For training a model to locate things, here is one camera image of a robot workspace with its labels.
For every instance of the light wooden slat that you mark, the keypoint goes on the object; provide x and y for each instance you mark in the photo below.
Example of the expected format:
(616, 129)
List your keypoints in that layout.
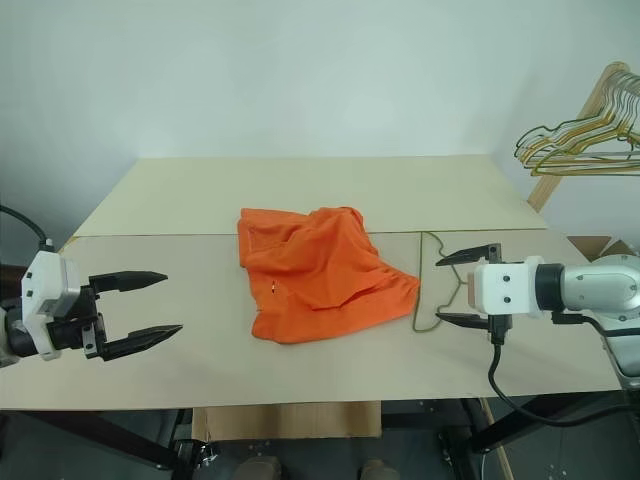
(505, 462)

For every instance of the brown cardboard box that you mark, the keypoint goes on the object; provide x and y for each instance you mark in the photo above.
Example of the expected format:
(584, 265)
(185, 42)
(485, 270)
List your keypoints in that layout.
(590, 245)

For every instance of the light wooden hanger rack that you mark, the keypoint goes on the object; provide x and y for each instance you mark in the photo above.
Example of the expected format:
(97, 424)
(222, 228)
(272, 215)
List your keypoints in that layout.
(546, 186)

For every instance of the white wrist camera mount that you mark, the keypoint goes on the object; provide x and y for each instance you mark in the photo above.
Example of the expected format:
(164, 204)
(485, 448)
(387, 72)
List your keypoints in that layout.
(47, 285)
(505, 287)

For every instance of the orange shorts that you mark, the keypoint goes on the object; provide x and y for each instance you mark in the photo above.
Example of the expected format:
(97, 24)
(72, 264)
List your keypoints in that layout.
(320, 280)

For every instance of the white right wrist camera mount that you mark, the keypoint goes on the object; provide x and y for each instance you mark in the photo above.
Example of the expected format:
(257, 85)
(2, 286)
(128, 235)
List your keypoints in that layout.
(505, 287)

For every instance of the black metal table frame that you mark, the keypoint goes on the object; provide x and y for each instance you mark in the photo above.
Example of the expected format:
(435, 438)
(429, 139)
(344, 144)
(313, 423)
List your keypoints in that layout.
(100, 440)

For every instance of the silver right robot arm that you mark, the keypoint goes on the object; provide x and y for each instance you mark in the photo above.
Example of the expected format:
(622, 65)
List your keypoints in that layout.
(595, 285)

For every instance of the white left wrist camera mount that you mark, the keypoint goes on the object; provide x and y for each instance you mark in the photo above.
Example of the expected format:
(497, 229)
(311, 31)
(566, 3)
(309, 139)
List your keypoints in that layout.
(47, 285)

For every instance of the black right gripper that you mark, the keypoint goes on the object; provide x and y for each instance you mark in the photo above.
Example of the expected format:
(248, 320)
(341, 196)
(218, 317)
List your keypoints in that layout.
(495, 252)

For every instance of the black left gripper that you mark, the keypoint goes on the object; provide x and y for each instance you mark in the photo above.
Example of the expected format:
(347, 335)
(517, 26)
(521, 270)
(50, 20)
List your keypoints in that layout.
(70, 335)

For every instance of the cardboard box under table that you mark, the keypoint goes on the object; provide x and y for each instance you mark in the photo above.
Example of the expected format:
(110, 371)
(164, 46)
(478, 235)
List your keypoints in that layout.
(285, 420)

